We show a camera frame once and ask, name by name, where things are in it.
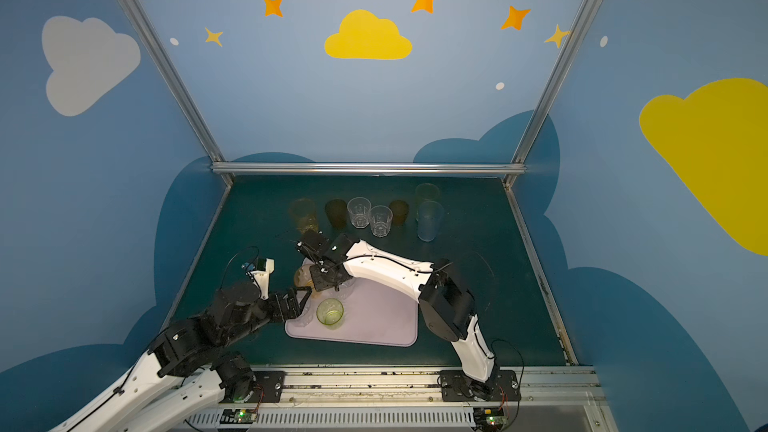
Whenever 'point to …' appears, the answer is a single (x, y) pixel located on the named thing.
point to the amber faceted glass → (303, 277)
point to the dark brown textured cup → (336, 211)
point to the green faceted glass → (330, 313)
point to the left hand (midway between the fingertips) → (303, 294)
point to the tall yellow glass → (303, 214)
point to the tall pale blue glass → (428, 219)
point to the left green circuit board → (238, 416)
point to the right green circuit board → (489, 418)
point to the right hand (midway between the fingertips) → (326, 278)
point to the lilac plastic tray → (359, 312)
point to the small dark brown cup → (400, 210)
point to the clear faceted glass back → (359, 208)
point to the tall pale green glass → (425, 192)
